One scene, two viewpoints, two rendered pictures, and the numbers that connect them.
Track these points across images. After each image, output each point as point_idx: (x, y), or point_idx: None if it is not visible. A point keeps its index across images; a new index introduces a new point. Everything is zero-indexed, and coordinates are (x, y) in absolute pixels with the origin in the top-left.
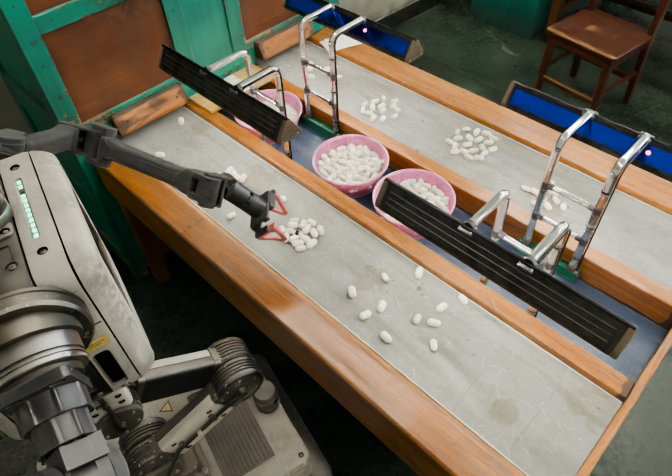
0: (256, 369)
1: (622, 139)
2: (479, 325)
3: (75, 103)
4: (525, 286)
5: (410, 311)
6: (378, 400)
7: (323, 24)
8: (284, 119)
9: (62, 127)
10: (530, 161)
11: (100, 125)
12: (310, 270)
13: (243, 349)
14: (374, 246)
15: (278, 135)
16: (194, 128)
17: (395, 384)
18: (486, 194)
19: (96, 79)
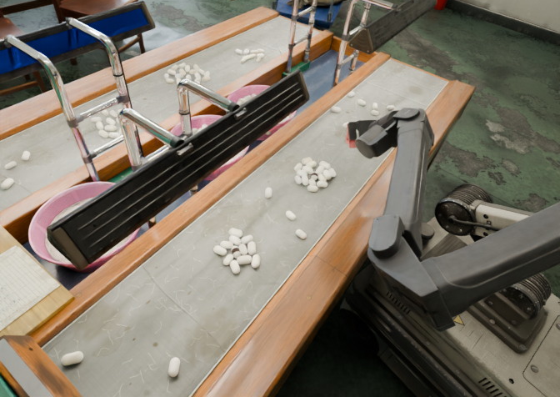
0: (462, 184)
1: None
2: (366, 92)
3: None
4: (417, 9)
5: (368, 117)
6: (443, 127)
7: (24, 72)
8: (299, 72)
9: (449, 269)
10: (210, 56)
11: (392, 230)
12: (352, 167)
13: (453, 193)
14: (314, 132)
15: (305, 92)
16: (98, 330)
17: (429, 120)
18: (254, 72)
19: None
